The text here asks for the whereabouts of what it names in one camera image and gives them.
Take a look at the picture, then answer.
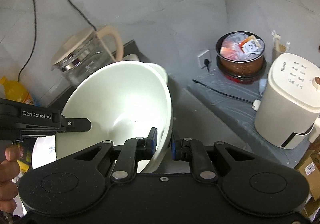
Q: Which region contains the orange juice bottle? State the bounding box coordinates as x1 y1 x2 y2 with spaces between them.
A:
1 76 34 105

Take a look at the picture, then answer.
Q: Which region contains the left hand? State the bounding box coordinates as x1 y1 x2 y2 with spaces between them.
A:
0 145 21 213

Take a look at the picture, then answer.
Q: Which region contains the white wall socket low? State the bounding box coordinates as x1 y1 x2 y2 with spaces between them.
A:
197 50 212 72

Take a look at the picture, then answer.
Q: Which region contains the white bakery plate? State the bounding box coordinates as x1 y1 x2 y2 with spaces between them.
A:
31 136 57 169

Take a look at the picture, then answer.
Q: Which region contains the large white bowl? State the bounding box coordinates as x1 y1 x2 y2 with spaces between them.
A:
55 61 173 173

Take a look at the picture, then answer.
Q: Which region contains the glass kettle with beige lid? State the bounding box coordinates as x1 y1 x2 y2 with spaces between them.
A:
51 25 124 87

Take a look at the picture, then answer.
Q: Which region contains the black power cable left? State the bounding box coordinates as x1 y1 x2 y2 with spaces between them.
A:
17 0 38 82

